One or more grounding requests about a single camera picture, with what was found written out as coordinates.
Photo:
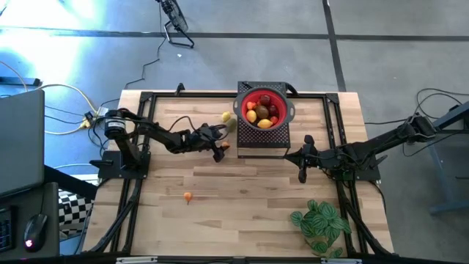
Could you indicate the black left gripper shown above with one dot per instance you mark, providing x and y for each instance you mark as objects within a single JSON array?
[{"x": 199, "y": 139}]

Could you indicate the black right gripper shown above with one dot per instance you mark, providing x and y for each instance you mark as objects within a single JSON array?
[{"x": 322, "y": 159}]

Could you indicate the orange plastic pear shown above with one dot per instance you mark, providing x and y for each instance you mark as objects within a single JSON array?
[
  {"x": 251, "y": 105},
  {"x": 226, "y": 145},
  {"x": 188, "y": 197}
]

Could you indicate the brown green plastic kiwi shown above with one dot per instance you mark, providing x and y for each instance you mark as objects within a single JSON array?
[
  {"x": 261, "y": 111},
  {"x": 232, "y": 125}
]

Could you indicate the orange yellow plastic fruit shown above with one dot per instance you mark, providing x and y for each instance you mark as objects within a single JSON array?
[{"x": 273, "y": 120}]

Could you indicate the black kitchen knife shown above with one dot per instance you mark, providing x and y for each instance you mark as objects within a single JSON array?
[{"x": 244, "y": 85}]

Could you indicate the red collapsible colander grey rim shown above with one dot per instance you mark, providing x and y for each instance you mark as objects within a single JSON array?
[{"x": 264, "y": 91}]

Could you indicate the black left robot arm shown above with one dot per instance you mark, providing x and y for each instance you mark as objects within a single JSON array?
[{"x": 128, "y": 146}]

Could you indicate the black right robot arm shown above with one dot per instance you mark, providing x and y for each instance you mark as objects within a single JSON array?
[{"x": 384, "y": 143}]

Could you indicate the black perforated metal riser stand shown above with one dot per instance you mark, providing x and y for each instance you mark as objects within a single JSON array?
[{"x": 264, "y": 139}]

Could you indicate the black table clamp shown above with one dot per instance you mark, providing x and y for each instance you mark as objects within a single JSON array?
[
  {"x": 179, "y": 89},
  {"x": 292, "y": 89}
]

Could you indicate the green plant in white pot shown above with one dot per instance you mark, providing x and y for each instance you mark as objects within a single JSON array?
[{"x": 320, "y": 227}]

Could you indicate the grey power adapter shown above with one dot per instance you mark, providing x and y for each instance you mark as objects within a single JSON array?
[{"x": 103, "y": 110}]

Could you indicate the black floor fan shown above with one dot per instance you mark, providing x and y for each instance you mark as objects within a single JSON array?
[{"x": 176, "y": 18}]

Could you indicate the black white checkerboard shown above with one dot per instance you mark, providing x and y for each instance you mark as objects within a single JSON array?
[{"x": 73, "y": 210}]

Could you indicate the black side desk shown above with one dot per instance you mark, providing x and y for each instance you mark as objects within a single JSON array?
[{"x": 51, "y": 198}]

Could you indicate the grey laptop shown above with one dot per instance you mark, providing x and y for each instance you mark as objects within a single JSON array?
[{"x": 20, "y": 143}]

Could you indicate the black computer mouse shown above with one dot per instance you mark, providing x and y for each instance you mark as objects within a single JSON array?
[{"x": 35, "y": 232}]

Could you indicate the black floor bar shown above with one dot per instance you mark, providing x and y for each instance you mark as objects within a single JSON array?
[{"x": 20, "y": 81}]

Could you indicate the black keyboard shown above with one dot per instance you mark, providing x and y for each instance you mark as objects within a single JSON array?
[{"x": 5, "y": 231}]

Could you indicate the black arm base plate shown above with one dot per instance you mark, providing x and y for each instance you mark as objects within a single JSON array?
[
  {"x": 370, "y": 176},
  {"x": 110, "y": 171}
]

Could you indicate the silver metal bracket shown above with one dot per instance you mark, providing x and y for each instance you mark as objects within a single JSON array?
[
  {"x": 136, "y": 260},
  {"x": 340, "y": 261}
]

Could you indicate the blue grey table frame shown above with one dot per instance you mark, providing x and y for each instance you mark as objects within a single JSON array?
[{"x": 447, "y": 176}]

